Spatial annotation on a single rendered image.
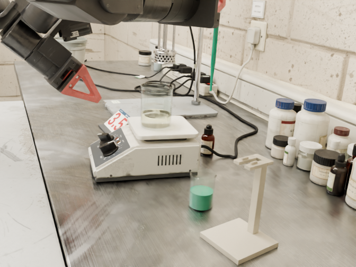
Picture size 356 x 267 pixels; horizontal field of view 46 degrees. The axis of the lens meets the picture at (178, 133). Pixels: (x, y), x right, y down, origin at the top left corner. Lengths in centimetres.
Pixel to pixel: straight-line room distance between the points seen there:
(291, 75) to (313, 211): 54
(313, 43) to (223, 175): 47
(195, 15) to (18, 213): 40
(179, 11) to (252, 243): 33
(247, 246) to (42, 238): 29
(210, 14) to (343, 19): 59
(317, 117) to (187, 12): 49
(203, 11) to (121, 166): 35
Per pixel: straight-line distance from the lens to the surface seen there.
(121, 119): 104
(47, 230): 65
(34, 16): 78
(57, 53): 80
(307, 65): 115
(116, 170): 76
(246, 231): 64
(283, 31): 124
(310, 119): 93
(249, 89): 130
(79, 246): 61
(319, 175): 85
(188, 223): 66
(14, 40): 80
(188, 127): 81
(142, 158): 76
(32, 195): 75
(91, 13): 39
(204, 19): 53
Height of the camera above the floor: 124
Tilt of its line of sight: 19 degrees down
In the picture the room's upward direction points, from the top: 4 degrees clockwise
